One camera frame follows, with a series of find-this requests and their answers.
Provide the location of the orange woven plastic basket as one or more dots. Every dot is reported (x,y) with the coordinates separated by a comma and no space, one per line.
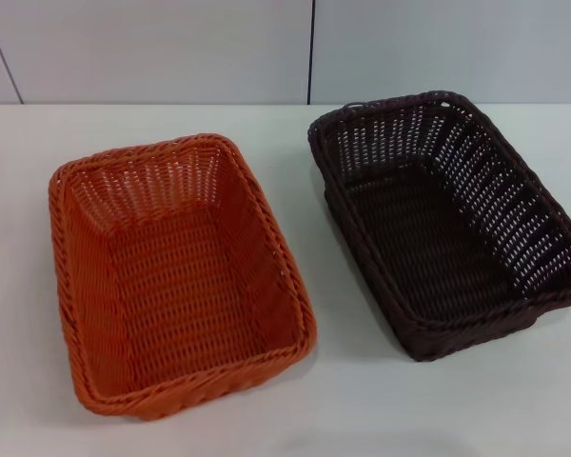
(181,285)

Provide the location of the dark brown woven plastic basket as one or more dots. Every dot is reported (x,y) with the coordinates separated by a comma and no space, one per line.
(423,247)

